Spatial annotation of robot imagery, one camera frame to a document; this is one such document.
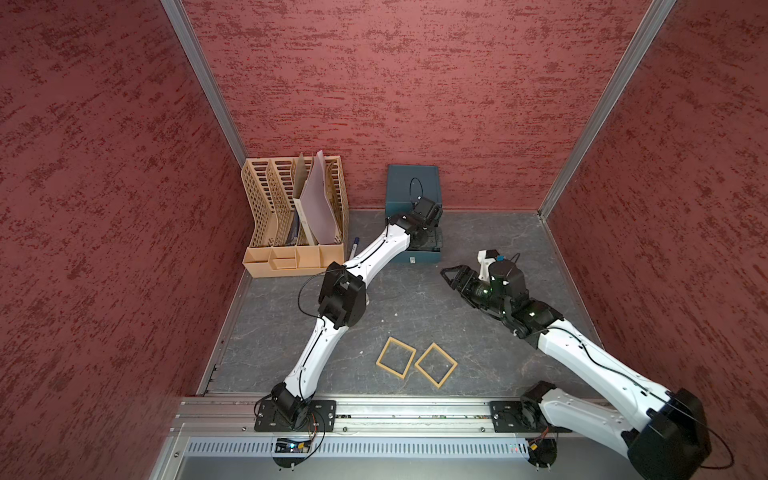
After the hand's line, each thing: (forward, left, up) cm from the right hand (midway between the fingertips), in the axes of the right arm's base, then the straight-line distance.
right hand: (444, 283), depth 78 cm
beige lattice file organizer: (+21, +42, +6) cm, 47 cm away
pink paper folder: (+27, +36, +5) cm, 46 cm away
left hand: (+20, +3, -8) cm, 21 cm away
